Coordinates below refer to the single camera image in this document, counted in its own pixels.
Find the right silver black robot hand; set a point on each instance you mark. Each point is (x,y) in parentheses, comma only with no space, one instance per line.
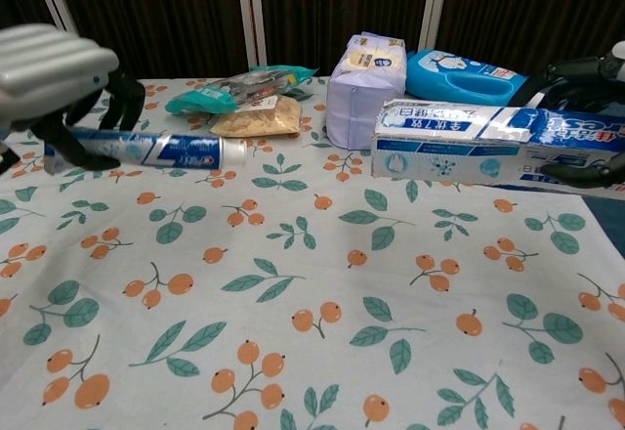
(581,71)

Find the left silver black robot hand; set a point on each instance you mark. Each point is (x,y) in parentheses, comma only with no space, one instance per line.
(49,68)

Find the blue white toothpaste box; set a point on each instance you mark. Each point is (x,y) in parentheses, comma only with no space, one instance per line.
(464,151)

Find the blue white toothpaste tube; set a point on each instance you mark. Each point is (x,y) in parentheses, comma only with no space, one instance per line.
(185,154)

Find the blue pump bottle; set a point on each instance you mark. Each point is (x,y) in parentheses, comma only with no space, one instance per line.
(439,83)

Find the green white snack packet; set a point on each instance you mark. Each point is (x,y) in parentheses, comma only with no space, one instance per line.
(200,100)

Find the clear red snack packet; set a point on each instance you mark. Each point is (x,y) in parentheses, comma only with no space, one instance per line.
(256,85)

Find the beige cracker packet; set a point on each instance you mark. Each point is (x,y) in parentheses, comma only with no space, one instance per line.
(259,119)

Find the purple tissue pack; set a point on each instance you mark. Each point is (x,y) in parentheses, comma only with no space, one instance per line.
(361,102)

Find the green foil snack packet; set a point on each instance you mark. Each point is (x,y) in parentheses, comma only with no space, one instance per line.
(300,75)

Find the floral orange-fruit tablecloth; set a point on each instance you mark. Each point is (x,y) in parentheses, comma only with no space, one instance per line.
(293,278)

